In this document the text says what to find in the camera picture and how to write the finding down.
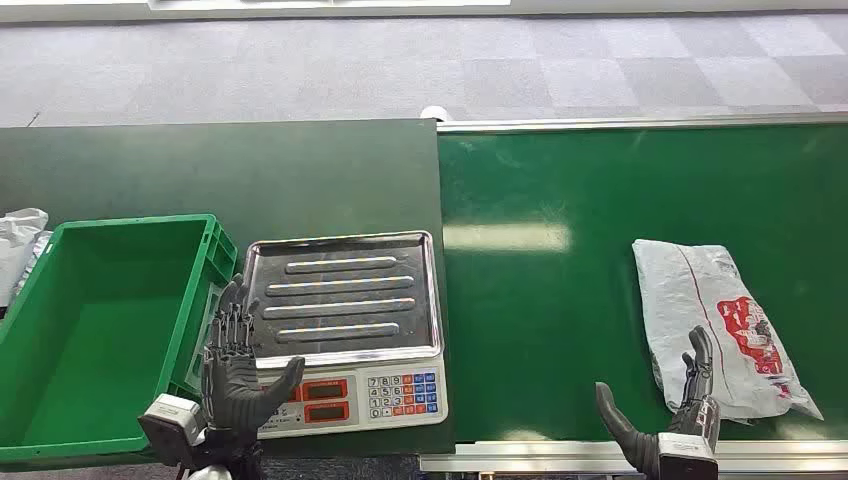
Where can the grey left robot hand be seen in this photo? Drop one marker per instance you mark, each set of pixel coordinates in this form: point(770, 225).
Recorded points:
point(232, 391)

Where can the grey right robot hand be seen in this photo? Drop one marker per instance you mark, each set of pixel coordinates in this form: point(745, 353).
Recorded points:
point(696, 411)

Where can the grey package with red print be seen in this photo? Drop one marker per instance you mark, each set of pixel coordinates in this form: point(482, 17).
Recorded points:
point(689, 298)

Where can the green conveyor belt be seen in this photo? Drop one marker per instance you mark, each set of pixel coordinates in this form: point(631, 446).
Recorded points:
point(543, 298)

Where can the white conveyor roller end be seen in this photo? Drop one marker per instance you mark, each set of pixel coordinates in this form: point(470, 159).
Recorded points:
point(435, 112)

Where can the electronic scale with steel pan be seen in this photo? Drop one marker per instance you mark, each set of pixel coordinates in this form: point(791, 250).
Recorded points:
point(344, 318)

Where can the green plastic crate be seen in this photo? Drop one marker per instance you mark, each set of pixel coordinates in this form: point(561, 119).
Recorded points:
point(99, 344)

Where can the grey striped plastic bag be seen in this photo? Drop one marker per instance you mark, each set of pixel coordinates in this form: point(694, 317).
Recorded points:
point(36, 255)

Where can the white plastic bag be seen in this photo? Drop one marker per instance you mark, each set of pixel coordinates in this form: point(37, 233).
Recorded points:
point(16, 245)

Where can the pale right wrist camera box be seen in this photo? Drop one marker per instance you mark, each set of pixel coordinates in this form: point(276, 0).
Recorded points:
point(688, 460)

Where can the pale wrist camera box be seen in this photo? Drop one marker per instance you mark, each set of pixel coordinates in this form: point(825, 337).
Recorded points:
point(688, 460)
point(169, 427)

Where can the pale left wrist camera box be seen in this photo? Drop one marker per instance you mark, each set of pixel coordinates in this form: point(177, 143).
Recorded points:
point(169, 427)

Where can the aluminium conveyor side rail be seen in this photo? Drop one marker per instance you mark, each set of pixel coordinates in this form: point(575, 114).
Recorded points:
point(530, 457)
point(636, 122)

